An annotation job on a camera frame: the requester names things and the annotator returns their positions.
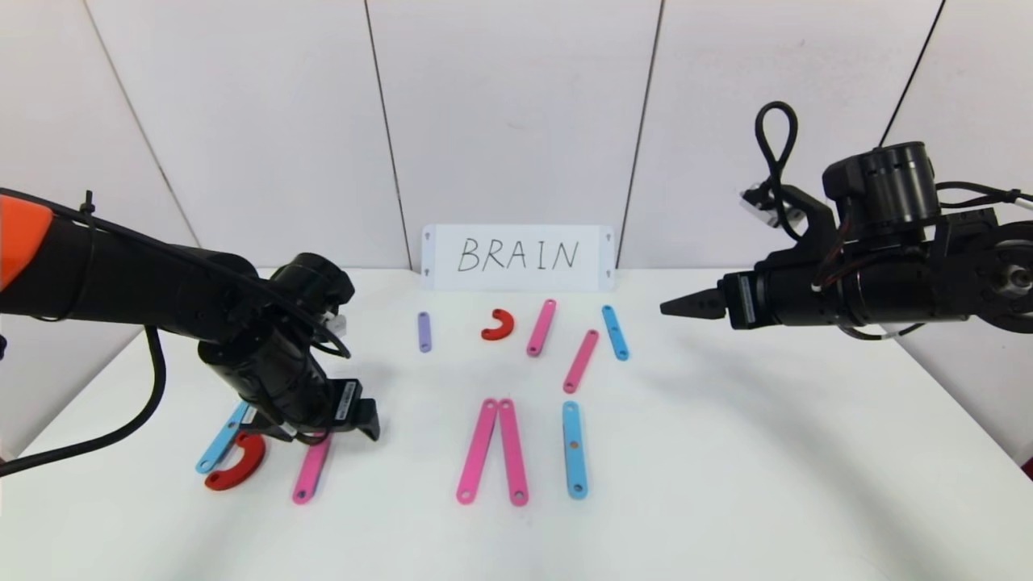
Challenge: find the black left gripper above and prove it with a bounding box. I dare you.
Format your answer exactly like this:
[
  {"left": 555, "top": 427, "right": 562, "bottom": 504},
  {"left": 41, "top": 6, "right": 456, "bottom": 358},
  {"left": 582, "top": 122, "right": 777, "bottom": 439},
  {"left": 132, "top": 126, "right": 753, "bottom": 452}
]
[{"left": 240, "top": 329, "right": 381, "bottom": 442}]

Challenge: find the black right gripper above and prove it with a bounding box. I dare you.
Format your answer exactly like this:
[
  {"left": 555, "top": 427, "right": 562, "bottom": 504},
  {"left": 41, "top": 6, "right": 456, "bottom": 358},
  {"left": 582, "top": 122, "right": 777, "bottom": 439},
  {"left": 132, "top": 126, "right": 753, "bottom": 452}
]
[{"left": 659, "top": 263, "right": 843, "bottom": 330}]

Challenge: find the pink bar with holes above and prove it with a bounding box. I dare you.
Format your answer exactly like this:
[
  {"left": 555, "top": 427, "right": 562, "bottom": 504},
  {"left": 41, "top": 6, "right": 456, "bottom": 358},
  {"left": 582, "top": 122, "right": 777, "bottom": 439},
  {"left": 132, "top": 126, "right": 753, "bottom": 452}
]
[
  {"left": 291, "top": 436, "right": 333, "bottom": 505},
  {"left": 527, "top": 299, "right": 558, "bottom": 357},
  {"left": 456, "top": 398, "right": 499, "bottom": 506},
  {"left": 498, "top": 399, "right": 530, "bottom": 507},
  {"left": 563, "top": 329, "right": 600, "bottom": 394}
]

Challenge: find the looped black right camera cable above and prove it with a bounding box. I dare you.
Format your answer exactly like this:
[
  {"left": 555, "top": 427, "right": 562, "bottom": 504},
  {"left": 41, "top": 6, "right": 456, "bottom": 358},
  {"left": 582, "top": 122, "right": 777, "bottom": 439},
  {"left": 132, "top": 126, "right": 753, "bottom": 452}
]
[{"left": 755, "top": 101, "right": 804, "bottom": 243}]

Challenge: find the black right camera mount bracket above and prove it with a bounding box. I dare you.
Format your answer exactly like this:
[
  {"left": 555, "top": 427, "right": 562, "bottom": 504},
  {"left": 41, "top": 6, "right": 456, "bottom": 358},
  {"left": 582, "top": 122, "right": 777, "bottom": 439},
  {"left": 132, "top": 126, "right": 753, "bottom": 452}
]
[{"left": 775, "top": 186, "right": 840, "bottom": 267}]

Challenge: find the white BRAIN sign card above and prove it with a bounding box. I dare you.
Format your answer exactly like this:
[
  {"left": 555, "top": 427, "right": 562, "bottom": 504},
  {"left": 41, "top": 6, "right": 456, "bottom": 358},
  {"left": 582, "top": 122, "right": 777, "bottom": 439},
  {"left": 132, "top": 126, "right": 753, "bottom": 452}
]
[{"left": 421, "top": 224, "right": 616, "bottom": 292}]

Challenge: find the large red curved piece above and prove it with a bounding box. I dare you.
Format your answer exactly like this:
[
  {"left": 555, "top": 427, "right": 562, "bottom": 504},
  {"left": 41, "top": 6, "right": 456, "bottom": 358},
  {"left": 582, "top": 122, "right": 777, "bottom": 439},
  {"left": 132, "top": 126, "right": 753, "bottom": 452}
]
[{"left": 203, "top": 432, "right": 267, "bottom": 491}]

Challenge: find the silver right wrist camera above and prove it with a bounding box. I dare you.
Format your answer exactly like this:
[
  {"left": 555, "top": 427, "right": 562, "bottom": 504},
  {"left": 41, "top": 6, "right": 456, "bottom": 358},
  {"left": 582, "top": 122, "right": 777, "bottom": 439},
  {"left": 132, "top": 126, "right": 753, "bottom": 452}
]
[{"left": 740, "top": 186, "right": 800, "bottom": 227}]

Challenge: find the blue flat bar with holes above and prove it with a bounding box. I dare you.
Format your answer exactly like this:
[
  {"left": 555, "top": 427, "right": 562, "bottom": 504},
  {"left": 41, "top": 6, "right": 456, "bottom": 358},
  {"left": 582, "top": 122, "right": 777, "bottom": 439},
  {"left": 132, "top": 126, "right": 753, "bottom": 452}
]
[
  {"left": 195, "top": 401, "right": 251, "bottom": 474},
  {"left": 562, "top": 400, "right": 588, "bottom": 499},
  {"left": 600, "top": 304, "right": 630, "bottom": 362}
]

